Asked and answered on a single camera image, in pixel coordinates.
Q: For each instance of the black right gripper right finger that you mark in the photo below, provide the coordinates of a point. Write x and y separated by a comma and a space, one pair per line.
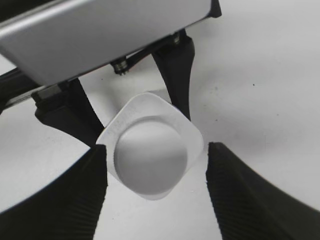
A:
248, 207

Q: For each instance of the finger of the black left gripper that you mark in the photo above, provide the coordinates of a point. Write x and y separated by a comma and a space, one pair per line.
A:
174, 62

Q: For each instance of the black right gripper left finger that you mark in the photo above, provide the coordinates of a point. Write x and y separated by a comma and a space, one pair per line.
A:
67, 209

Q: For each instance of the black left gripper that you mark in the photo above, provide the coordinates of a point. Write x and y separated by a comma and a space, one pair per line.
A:
64, 105

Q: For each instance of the white yili yogurt bottle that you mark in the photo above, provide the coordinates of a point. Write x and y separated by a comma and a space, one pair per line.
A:
149, 106

